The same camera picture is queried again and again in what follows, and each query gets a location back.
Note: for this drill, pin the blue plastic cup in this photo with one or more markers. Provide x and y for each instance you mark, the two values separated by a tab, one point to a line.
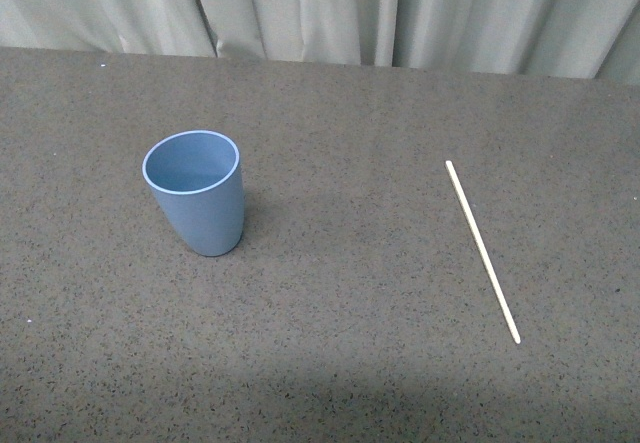
196	178

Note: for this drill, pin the pale wooden chopstick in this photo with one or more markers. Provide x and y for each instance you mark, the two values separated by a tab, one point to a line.
484	255

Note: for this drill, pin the grey-white curtain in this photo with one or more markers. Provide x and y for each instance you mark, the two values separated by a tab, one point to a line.
567	38

